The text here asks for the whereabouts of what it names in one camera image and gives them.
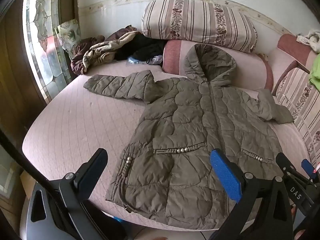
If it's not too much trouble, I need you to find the green cloth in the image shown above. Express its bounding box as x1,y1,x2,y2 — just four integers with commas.
309,54,320,91

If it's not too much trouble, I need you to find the striped floral pillow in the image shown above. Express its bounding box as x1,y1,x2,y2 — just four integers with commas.
142,0,258,53

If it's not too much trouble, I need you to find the olive quilted hooded jacket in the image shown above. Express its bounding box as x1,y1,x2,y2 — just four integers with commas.
84,44,293,230

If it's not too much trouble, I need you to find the stained glass window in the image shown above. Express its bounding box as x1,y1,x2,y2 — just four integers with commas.
22,0,72,103

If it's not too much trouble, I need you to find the blue plastic bag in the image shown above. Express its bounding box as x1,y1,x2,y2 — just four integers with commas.
127,55,164,66

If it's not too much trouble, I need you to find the white crumpled cloth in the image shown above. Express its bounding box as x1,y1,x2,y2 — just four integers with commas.
296,30,320,54

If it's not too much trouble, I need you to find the striped floral side cushion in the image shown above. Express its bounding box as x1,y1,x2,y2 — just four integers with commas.
274,68,320,166

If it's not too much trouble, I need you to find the floral cushion by window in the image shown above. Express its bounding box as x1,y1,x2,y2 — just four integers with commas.
55,19,81,60

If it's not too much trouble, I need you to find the black clothing pile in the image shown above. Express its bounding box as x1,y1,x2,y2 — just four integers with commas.
114,33,167,61

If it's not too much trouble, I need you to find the right hand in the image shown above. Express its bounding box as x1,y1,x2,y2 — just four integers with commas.
291,204,306,240

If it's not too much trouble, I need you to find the pink maroon corner cushion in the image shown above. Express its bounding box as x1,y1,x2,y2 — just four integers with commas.
268,34,317,83

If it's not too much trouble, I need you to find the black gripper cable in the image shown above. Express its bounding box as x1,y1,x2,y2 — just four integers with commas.
0,127,83,240

